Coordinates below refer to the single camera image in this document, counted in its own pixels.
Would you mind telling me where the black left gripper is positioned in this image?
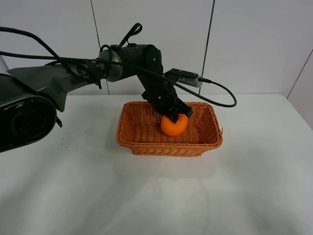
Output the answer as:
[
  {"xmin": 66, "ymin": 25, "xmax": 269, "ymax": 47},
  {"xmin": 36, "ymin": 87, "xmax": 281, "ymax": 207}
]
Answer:
[{"xmin": 137, "ymin": 74, "xmax": 193, "ymax": 123}]

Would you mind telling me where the orange with stem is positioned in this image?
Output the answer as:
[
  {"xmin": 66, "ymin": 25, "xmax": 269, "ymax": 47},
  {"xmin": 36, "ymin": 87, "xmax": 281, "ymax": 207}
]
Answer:
[{"xmin": 160, "ymin": 114, "xmax": 188, "ymax": 137}]

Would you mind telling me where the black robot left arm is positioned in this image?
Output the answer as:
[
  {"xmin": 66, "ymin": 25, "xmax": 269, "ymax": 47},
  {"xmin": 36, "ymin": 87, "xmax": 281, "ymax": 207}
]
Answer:
[{"xmin": 0, "ymin": 23, "xmax": 193, "ymax": 152}]

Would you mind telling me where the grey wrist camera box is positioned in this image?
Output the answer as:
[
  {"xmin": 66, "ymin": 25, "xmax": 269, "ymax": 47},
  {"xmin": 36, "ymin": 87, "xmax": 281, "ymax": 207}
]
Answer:
[{"xmin": 164, "ymin": 69, "xmax": 202, "ymax": 88}]

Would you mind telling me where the orange woven wicker basket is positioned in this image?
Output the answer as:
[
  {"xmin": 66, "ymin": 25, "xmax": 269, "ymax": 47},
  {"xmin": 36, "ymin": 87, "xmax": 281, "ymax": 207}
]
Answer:
[{"xmin": 116, "ymin": 101, "xmax": 223, "ymax": 157}]

